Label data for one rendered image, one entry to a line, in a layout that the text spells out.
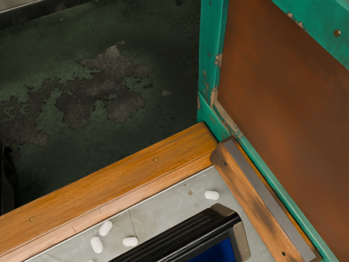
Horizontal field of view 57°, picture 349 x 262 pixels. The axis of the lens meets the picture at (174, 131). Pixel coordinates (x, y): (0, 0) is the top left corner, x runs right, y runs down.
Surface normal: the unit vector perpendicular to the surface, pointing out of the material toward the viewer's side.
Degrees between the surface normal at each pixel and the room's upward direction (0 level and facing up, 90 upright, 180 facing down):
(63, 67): 0
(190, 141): 0
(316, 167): 90
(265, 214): 66
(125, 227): 0
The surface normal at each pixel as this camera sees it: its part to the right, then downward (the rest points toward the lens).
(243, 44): -0.88, 0.42
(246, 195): -0.83, 0.18
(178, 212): -0.04, -0.53
